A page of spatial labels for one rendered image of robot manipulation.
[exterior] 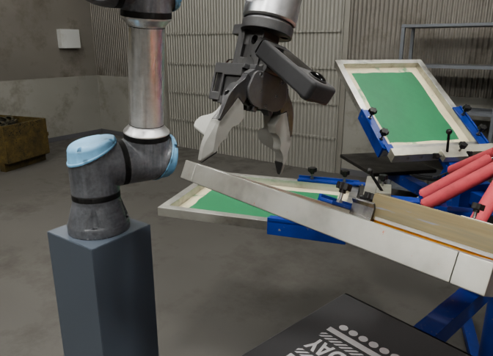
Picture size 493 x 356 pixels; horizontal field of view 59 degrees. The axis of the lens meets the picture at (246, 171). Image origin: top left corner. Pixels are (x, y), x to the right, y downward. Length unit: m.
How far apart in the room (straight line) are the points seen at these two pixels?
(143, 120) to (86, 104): 7.69
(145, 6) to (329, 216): 0.63
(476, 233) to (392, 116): 1.48
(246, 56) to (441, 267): 0.36
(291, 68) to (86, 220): 0.71
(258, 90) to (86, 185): 0.61
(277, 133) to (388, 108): 2.02
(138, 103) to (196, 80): 5.93
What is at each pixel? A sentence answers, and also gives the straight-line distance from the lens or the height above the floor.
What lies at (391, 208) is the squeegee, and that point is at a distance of 1.26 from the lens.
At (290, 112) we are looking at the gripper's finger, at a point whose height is 1.55.
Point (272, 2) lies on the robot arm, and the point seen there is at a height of 1.70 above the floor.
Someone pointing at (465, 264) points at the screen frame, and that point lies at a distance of 0.55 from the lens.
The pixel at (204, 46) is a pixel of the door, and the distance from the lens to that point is 6.87.
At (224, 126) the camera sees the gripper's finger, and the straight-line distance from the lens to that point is 0.55.
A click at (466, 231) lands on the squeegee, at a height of 1.22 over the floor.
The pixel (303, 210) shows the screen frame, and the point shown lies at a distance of 0.66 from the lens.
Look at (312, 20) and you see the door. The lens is 5.89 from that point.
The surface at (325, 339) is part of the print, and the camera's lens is 1.17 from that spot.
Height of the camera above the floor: 1.65
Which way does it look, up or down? 16 degrees down
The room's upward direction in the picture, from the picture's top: straight up
